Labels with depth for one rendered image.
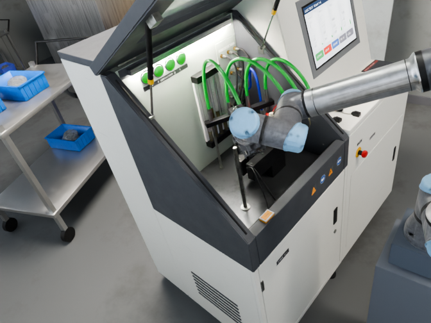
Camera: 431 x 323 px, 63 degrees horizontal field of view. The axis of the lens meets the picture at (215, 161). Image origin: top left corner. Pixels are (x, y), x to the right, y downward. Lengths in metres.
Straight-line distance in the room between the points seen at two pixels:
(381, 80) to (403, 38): 2.67
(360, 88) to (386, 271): 0.66
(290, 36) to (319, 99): 0.70
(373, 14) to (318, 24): 1.51
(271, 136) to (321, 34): 1.00
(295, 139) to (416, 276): 0.68
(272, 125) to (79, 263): 2.11
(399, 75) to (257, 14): 0.84
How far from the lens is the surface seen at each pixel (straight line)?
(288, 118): 0.91
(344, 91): 0.94
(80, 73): 1.45
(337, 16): 1.94
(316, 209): 1.57
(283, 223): 1.35
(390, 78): 0.93
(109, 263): 2.63
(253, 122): 0.86
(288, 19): 1.62
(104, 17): 3.87
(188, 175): 1.18
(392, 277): 1.36
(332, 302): 2.18
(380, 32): 3.28
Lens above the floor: 1.88
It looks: 37 degrees down
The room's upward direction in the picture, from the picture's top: 13 degrees counter-clockwise
